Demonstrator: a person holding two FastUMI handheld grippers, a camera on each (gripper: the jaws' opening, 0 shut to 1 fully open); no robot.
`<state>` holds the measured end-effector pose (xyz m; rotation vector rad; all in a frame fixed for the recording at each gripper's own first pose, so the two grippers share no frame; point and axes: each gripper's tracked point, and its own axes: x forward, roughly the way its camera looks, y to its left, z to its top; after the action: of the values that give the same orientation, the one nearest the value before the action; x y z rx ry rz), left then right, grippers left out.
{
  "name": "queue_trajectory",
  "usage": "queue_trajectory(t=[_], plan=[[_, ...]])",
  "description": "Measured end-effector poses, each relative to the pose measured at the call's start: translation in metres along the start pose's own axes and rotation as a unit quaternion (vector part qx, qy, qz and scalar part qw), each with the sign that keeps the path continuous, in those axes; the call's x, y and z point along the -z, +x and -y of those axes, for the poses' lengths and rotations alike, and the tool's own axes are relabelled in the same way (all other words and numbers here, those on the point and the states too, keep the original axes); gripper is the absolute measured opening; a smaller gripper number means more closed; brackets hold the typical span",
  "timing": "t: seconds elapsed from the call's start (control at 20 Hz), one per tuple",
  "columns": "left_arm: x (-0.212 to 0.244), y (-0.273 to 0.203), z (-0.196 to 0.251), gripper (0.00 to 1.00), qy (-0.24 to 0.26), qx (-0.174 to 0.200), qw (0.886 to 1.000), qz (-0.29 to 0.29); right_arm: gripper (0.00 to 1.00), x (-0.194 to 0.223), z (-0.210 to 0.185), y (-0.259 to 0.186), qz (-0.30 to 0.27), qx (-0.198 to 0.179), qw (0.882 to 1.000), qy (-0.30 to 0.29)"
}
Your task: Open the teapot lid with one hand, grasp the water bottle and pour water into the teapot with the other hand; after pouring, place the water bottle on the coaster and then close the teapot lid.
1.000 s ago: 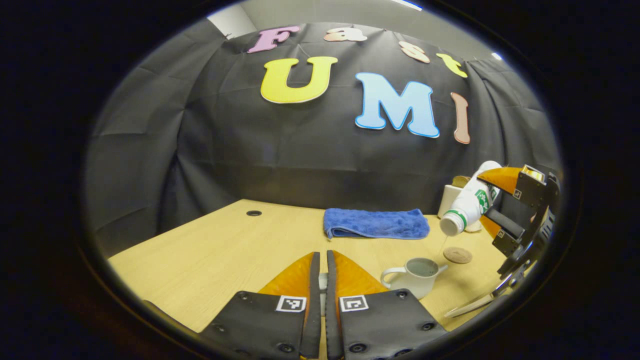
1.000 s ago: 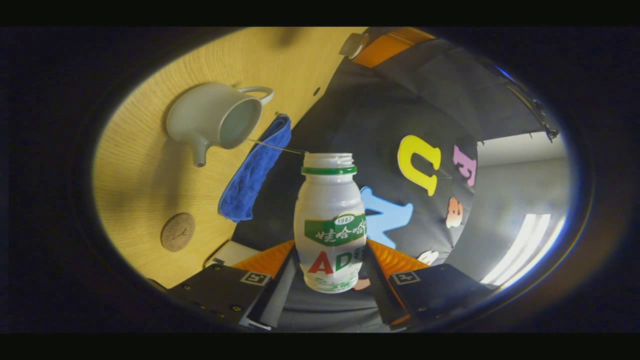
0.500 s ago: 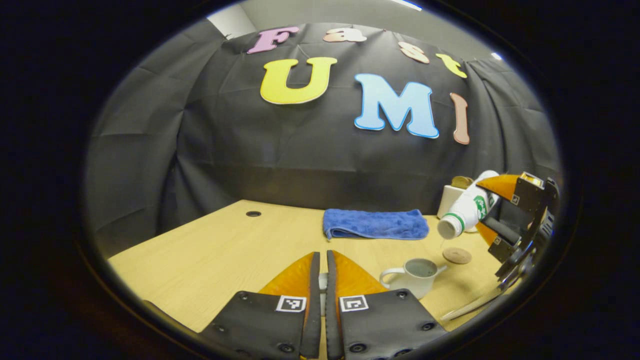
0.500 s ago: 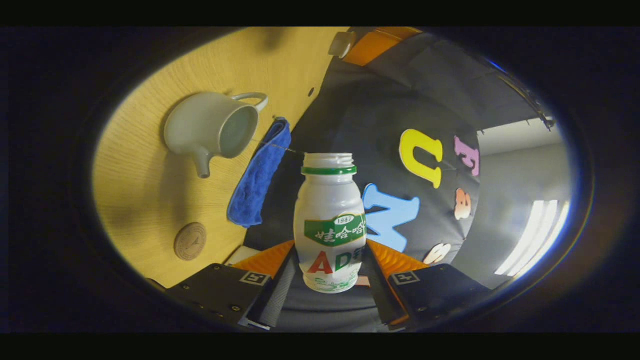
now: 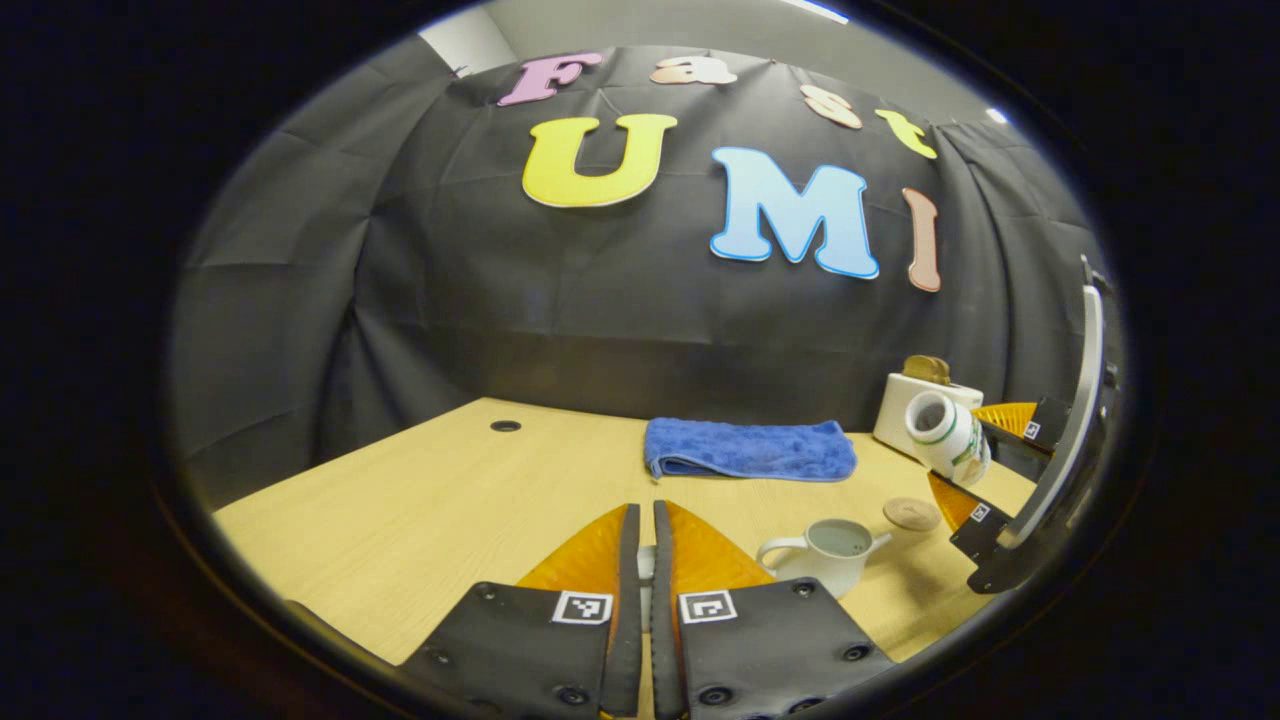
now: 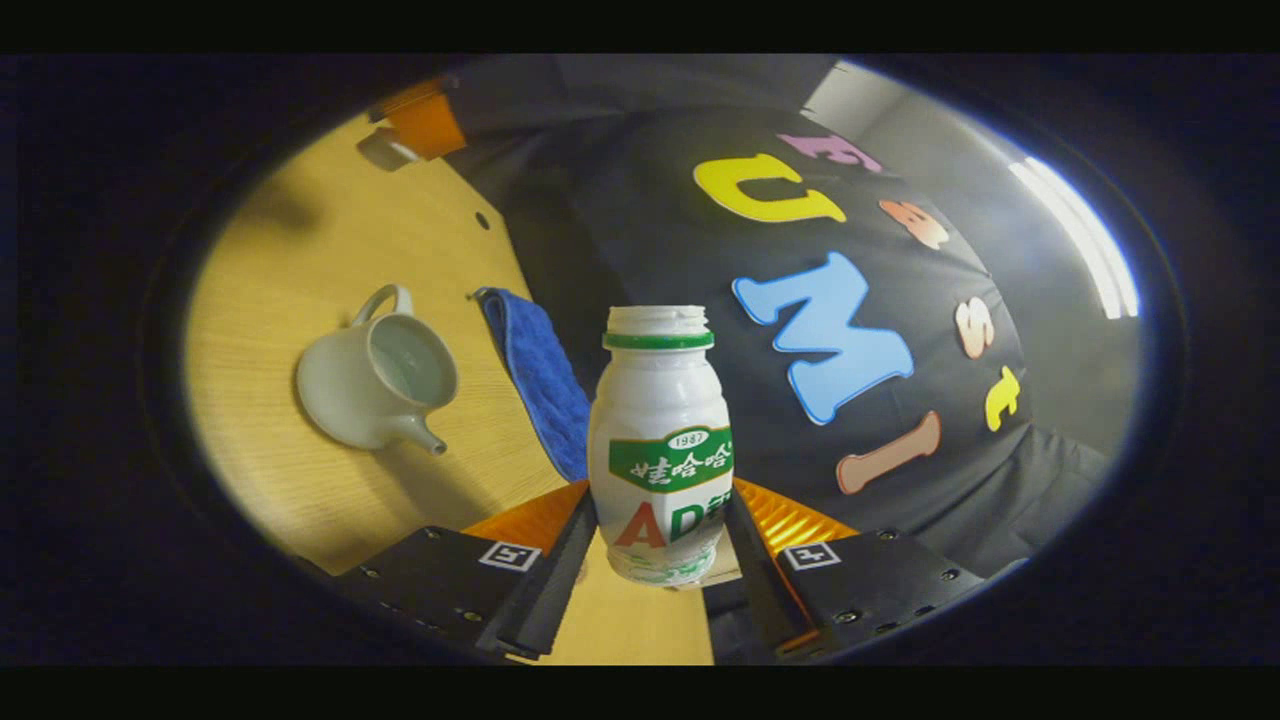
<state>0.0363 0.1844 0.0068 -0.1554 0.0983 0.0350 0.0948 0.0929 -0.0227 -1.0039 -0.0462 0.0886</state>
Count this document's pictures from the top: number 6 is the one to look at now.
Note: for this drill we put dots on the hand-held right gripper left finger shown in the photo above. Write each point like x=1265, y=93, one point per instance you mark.
x=555, y=585

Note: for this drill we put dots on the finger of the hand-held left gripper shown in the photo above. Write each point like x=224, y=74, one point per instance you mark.
x=425, y=120

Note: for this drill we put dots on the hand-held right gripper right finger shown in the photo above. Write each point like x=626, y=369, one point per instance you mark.
x=765, y=585

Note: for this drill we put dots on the white water bottle green label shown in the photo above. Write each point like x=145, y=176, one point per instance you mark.
x=660, y=400

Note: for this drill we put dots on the white ceramic teacup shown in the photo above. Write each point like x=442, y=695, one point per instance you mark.
x=345, y=395

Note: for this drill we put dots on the blue towel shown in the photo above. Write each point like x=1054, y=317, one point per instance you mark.
x=545, y=390

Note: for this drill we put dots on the black backdrop cloth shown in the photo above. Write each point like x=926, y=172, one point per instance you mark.
x=640, y=200

